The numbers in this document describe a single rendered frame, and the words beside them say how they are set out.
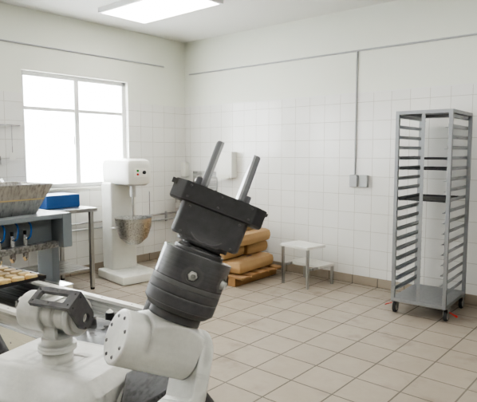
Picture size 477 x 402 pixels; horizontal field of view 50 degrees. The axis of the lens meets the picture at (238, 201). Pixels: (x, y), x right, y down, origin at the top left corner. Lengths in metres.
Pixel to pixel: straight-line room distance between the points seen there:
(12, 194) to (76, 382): 1.61
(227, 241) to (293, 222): 5.68
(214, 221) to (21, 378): 0.46
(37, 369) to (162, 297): 0.37
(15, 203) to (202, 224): 1.87
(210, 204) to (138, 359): 0.19
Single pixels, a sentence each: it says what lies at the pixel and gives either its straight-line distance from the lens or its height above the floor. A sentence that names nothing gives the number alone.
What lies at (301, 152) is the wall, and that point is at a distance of 6.18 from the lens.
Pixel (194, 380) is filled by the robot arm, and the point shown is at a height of 1.19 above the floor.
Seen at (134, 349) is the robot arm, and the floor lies 1.24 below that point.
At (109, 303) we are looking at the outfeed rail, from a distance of 2.05.
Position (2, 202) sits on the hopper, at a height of 1.25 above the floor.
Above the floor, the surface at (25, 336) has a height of 0.83.
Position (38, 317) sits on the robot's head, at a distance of 0.93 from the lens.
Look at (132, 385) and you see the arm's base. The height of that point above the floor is 1.10.
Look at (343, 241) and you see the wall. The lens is 5.96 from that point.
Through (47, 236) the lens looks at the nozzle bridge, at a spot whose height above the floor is 1.07.
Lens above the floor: 1.46
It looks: 5 degrees down
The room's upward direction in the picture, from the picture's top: straight up
